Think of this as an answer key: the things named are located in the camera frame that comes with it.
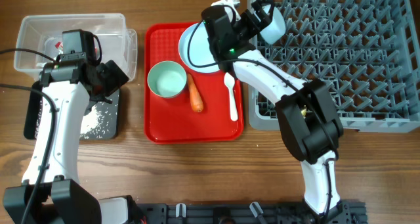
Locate clear plastic waste bin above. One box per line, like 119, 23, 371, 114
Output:
16, 13, 138, 81

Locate left black cable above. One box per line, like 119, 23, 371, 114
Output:
0, 48, 58, 224

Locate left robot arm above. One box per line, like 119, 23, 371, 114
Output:
3, 30, 146, 223

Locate light blue bowl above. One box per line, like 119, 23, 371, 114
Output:
260, 7, 286, 45

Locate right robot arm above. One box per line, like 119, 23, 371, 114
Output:
201, 0, 343, 223

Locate grey dishwasher rack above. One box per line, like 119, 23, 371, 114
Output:
248, 0, 419, 133

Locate black rectangular tray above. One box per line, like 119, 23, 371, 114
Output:
23, 79, 121, 141

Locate light blue plate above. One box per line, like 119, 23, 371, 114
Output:
178, 23, 219, 74

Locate right black cable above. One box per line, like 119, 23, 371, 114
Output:
186, 3, 341, 218

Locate red snack wrapper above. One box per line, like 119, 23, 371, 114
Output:
55, 41, 64, 54

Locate red serving tray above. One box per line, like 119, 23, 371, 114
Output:
144, 22, 244, 144

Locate orange carrot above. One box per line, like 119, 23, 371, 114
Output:
187, 74, 203, 112

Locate white plastic spoon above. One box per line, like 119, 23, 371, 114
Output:
224, 73, 238, 122

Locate green bowl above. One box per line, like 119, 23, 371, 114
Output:
147, 60, 187, 99

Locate white rice grains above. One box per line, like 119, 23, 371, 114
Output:
34, 85, 116, 140

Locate black cable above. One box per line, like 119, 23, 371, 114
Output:
0, 48, 58, 224
186, 3, 341, 218

